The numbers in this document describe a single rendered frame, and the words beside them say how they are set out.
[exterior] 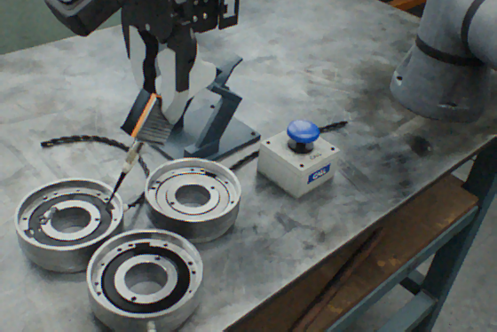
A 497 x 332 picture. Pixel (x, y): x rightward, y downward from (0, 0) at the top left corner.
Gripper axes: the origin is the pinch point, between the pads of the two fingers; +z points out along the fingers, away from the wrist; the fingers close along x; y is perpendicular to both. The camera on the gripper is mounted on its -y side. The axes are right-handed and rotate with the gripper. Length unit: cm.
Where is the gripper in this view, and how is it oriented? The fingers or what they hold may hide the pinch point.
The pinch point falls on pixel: (156, 107)
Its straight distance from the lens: 58.5
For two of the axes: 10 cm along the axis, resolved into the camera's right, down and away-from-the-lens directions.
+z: -0.9, 8.0, 6.0
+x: -7.0, -4.8, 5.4
